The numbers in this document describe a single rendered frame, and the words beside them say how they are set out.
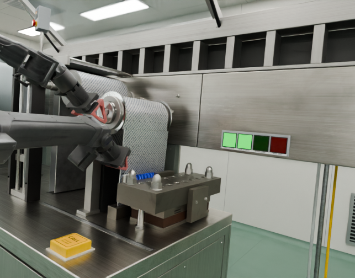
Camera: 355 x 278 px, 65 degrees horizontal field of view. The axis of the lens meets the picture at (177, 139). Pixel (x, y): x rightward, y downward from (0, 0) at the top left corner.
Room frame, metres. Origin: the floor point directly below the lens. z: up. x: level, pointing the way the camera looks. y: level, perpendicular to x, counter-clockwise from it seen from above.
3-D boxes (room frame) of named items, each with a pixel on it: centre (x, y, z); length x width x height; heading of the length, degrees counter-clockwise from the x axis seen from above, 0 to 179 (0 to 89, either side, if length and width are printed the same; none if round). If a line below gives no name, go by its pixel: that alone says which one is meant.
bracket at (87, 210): (0.94, 0.29, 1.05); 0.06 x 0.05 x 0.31; 144
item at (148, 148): (1.01, 0.11, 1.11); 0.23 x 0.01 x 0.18; 144
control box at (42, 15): (1.30, 0.67, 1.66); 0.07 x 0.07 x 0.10; 39
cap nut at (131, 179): (0.87, 0.13, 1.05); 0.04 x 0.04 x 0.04
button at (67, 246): (0.67, 0.24, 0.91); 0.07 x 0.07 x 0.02; 54
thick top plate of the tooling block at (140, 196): (0.98, -0.01, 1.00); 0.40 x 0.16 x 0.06; 144
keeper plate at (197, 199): (0.93, -0.09, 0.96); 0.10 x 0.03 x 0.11; 144
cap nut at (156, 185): (0.82, 0.05, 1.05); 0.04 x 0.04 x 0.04
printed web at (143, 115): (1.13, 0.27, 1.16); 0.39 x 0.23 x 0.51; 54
